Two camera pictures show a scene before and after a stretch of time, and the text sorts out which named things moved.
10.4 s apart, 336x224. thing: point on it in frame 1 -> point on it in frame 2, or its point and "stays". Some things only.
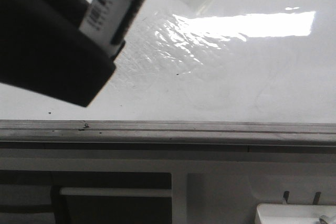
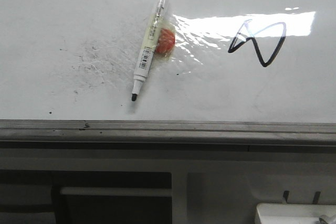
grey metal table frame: (167, 134) stays
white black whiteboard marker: (107, 21) -> (147, 54)
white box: (292, 213) stays
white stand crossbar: (116, 192) stays
